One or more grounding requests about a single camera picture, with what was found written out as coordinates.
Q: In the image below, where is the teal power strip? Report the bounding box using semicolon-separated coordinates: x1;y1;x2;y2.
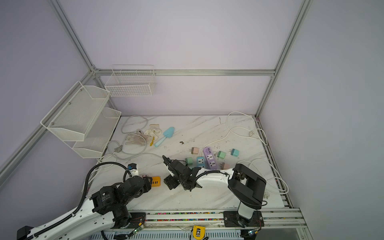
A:
197;157;206;169

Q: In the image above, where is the orange power strip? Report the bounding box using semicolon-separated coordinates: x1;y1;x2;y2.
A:
151;176;162;188

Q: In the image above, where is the pink plug adapter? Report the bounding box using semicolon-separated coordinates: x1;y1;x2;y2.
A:
221;163;231;170
191;147;200;155

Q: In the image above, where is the purple power strip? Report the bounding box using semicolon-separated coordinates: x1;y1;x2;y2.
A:
203;147;219;170

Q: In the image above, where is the green plug adapter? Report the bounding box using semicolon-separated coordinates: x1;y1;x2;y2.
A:
217;151;226;160

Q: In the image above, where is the teal plug adapter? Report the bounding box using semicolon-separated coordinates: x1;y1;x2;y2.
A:
231;149;240;158

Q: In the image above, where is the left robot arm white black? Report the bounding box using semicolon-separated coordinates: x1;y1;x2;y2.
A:
17;163;153;240

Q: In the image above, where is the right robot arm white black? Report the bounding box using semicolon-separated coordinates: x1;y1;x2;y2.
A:
162;156;267;223

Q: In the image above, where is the light blue brush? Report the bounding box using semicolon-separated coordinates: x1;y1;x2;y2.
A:
155;127;175;148

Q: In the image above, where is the beige power strip bundle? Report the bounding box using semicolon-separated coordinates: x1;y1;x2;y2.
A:
125;124;163;146

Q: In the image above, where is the yellow tape measure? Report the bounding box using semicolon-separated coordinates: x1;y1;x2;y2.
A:
191;225;206;240

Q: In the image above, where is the white mesh two-tier shelf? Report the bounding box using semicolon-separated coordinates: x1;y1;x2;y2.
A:
41;82;121;159

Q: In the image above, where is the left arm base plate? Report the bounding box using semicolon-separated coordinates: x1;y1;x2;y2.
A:
121;212;147;229

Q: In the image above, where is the grey cable with plug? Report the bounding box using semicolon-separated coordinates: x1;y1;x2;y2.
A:
106;115;164;161

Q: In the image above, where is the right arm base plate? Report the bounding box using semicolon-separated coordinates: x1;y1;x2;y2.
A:
223;211;265;228

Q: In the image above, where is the white power cable right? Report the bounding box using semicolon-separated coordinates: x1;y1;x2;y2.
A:
206;111;290;199

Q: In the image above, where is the white wire basket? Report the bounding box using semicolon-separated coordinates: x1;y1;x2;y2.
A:
105;65;157;97

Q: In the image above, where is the aluminium rail base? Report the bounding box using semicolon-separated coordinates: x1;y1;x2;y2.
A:
53;208;314;240

